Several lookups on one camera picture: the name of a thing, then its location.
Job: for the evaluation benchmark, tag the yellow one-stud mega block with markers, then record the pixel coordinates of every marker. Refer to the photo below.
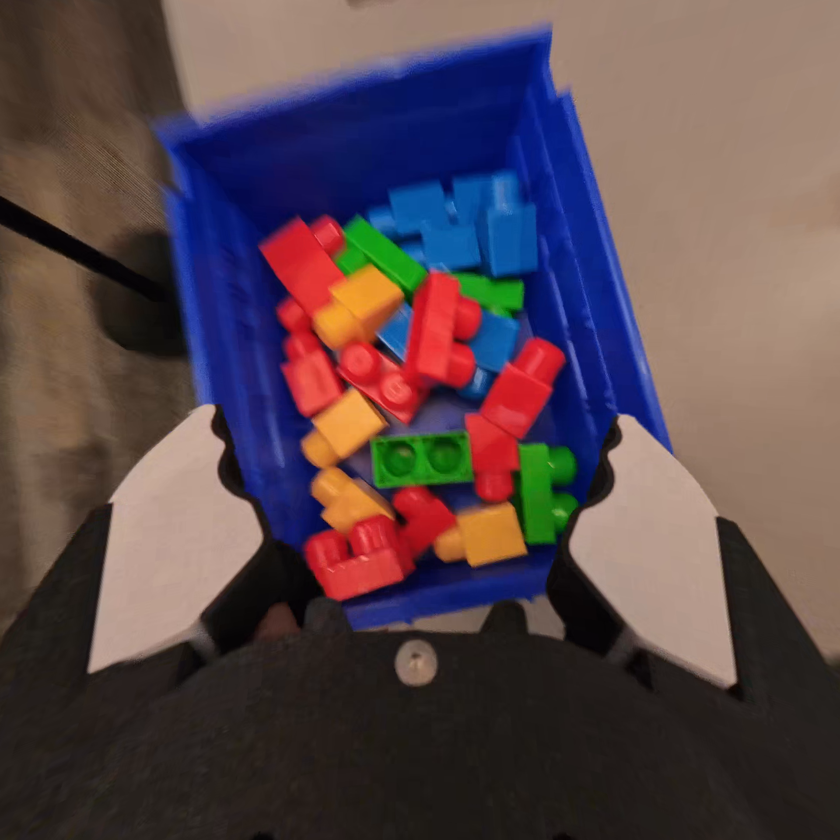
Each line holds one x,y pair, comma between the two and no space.
492,535

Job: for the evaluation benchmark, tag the blue plastic block bin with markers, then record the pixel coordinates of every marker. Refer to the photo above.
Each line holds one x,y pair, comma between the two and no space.
367,144

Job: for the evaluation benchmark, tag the black stand leg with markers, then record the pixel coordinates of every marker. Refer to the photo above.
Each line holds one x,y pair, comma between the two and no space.
138,295

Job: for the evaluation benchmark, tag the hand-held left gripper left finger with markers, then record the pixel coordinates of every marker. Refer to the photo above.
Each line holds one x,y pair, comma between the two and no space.
170,538

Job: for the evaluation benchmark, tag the pile of mega blocks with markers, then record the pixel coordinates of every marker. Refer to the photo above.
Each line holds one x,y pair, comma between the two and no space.
433,328

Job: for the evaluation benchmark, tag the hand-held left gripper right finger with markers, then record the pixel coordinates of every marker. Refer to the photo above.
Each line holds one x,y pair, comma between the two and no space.
656,551

